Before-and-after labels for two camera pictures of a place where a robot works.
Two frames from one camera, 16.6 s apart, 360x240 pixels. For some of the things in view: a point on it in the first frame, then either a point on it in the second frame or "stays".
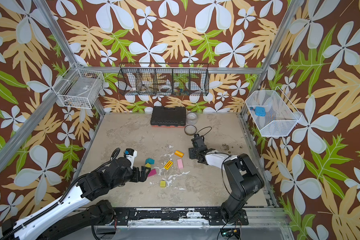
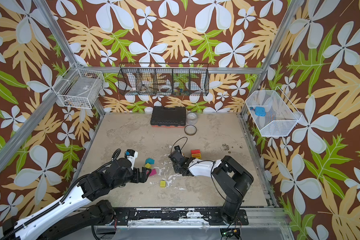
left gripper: (138, 178) stays
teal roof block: (150, 160) stays
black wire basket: (163, 79) stays
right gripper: (196, 151) to (178, 159)
